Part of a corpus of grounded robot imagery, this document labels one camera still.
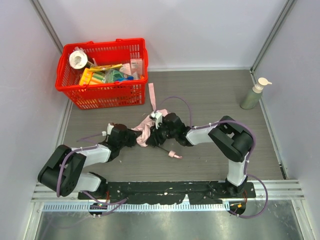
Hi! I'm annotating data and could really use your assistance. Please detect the pink folding umbrella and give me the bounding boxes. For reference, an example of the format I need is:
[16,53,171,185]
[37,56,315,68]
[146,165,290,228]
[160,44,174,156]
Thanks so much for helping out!
[132,83,169,148]

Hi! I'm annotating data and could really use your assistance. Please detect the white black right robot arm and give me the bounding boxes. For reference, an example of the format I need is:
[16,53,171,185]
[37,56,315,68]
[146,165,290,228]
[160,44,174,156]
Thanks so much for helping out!
[146,112,256,197]

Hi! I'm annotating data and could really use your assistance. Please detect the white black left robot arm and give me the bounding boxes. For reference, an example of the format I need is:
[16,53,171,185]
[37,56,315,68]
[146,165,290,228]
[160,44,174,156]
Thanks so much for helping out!
[37,124,142,198]

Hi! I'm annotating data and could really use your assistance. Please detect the red plastic shopping basket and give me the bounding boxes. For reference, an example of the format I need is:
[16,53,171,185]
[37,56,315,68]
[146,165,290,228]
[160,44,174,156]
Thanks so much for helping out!
[55,38,148,110]

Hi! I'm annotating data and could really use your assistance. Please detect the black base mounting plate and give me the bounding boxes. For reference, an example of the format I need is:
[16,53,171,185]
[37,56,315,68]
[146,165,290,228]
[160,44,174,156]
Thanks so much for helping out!
[78,181,256,205]

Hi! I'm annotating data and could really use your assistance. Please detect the green packaged item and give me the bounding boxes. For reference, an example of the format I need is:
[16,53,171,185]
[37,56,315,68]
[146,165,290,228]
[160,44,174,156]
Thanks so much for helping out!
[106,69,133,83]

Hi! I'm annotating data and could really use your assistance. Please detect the white pink small box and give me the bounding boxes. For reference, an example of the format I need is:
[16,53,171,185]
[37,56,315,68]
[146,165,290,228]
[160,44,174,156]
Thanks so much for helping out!
[130,58,144,75]

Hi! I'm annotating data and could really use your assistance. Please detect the orange yellow snack box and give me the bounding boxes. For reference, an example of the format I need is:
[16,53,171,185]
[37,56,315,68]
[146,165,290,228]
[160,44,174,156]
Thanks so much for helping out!
[78,68,105,86]

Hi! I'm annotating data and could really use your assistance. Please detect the yellow snack packet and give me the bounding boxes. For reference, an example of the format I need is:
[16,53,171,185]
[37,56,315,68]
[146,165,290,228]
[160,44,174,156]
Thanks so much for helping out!
[88,64,123,73]

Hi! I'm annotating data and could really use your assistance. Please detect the white tape roll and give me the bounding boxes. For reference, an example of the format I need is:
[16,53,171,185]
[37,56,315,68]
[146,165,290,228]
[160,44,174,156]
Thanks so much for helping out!
[69,50,88,70]

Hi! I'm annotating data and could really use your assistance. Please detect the green pump soap bottle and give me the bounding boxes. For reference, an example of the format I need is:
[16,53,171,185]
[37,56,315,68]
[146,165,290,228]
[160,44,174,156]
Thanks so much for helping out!
[240,77,273,110]

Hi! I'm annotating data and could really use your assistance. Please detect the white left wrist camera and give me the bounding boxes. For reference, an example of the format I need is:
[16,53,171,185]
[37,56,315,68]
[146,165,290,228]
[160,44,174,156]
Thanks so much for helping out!
[101,123,115,137]

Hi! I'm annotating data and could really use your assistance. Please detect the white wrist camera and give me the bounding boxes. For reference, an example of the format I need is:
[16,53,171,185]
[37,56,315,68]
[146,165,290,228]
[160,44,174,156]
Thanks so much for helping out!
[149,111,163,129]
[101,123,115,137]

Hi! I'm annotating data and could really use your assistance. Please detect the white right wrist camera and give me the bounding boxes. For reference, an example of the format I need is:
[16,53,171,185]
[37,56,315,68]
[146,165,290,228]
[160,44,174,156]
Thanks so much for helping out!
[149,111,163,129]

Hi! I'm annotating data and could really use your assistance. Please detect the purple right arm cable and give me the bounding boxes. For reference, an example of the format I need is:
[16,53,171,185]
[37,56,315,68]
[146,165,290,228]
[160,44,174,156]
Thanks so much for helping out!
[158,96,270,220]

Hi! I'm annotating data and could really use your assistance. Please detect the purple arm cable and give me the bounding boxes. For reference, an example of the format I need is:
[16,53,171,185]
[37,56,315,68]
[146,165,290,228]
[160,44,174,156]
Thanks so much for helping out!
[56,132,108,198]
[158,96,270,220]

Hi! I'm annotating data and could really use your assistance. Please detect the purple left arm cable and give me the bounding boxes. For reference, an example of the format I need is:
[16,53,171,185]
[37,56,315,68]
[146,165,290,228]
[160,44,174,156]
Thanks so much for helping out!
[56,132,108,198]

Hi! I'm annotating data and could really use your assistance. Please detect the white slotted cable duct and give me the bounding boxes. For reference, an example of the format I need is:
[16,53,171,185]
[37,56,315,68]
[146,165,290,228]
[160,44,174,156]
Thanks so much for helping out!
[42,201,230,213]

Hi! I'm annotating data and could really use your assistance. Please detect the aluminium frame rail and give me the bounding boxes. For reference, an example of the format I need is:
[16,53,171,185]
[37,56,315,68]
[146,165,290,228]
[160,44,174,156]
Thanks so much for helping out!
[31,179,305,203]

